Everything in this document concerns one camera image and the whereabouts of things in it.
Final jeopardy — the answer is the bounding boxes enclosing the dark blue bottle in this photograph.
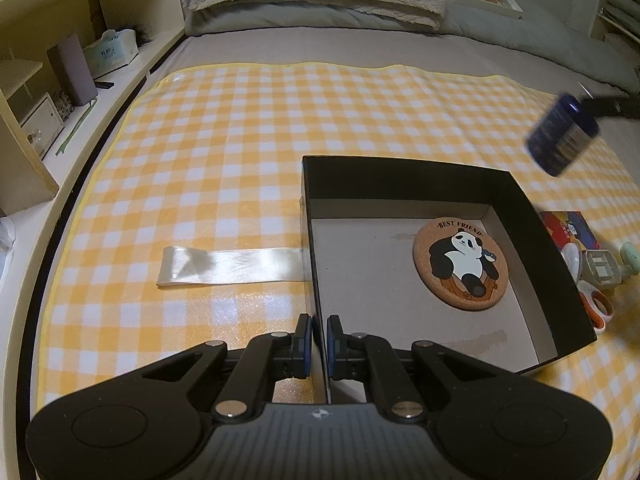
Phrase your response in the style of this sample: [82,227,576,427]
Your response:
[524,91,600,177]

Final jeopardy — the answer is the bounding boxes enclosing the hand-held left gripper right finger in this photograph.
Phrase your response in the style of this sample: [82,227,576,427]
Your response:
[326,314,501,419]

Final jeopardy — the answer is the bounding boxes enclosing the white tissue box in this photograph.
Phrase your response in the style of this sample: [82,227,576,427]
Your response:
[82,30,139,72]

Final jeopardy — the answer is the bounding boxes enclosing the black cardboard box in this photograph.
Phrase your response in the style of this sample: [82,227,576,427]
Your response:
[299,155,598,403]

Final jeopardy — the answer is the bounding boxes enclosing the small wooden drawer cabinet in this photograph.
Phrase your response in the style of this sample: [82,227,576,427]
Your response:
[0,60,67,161]

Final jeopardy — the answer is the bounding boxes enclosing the white side shelf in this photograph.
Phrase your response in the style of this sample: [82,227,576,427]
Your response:
[590,0,640,56]

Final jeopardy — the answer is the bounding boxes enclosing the grey purple upright box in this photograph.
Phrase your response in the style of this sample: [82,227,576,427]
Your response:
[47,34,98,107]

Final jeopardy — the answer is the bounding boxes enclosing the grey duvet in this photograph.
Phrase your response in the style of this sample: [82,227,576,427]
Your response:
[185,0,640,96]

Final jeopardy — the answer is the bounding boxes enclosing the cream bedside shelf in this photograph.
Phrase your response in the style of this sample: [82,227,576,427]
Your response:
[0,0,187,480]

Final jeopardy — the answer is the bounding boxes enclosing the orange handled scissors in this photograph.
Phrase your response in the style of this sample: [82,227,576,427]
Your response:
[576,280,615,333]

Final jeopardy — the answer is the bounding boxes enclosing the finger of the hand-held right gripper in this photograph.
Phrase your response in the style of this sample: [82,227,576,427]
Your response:
[575,92,640,122]

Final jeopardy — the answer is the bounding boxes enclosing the mint green round gadget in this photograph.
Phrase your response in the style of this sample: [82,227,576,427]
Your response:
[619,241,640,277]

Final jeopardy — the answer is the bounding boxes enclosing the cream satin ribbon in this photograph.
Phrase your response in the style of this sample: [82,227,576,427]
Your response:
[156,245,307,288]

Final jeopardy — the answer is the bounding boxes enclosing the green pen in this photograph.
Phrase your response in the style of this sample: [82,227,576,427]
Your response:
[55,100,96,157]

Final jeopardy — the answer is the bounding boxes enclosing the round cork panda coaster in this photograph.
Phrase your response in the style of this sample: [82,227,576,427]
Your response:
[412,217,511,312]

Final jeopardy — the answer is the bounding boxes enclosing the yellow white checkered mat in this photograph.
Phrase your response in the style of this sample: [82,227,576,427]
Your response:
[37,62,640,463]

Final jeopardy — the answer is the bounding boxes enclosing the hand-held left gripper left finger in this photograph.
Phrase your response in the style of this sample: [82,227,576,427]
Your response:
[142,313,314,423]

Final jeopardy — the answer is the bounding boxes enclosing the small colourful card box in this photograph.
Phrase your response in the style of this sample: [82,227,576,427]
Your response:
[540,211,601,251]

